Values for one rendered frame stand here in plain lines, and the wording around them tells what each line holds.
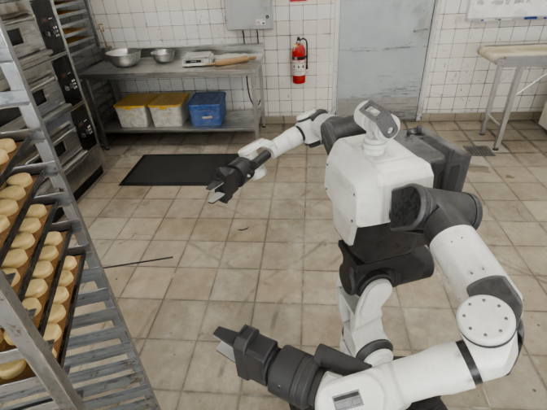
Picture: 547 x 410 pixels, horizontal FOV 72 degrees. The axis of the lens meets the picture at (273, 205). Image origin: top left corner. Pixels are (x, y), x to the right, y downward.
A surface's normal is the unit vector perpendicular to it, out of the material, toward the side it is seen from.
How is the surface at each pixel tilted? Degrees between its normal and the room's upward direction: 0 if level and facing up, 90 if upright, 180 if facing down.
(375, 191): 85
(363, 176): 45
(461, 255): 26
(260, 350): 0
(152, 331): 0
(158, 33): 90
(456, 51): 90
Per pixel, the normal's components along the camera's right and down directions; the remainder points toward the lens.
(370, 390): -0.36, -0.29
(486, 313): -0.44, -0.63
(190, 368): -0.05, -0.83
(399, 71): -0.09, 0.55
